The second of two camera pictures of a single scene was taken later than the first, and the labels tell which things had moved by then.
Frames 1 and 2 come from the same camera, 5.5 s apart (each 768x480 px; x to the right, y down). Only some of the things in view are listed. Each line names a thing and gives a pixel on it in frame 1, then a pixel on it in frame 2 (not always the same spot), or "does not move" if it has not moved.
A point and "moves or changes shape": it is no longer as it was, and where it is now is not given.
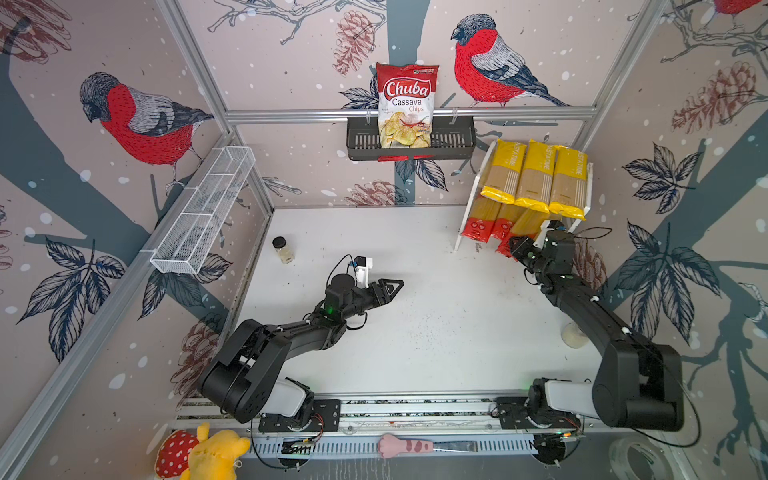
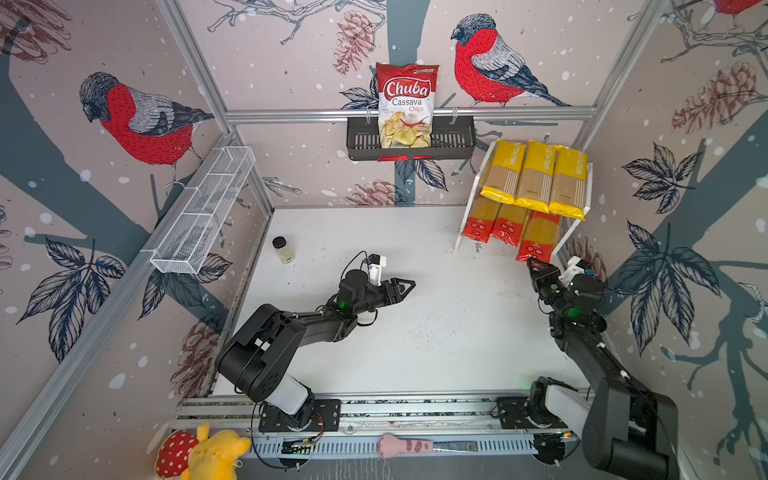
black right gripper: [521, 245] to [545, 278]
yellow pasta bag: [535, 185] does not move
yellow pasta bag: [504, 171] does not move
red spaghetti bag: [528, 218] moves or changes shape
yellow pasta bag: [568, 189] does not move
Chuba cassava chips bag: [406, 94] does not move
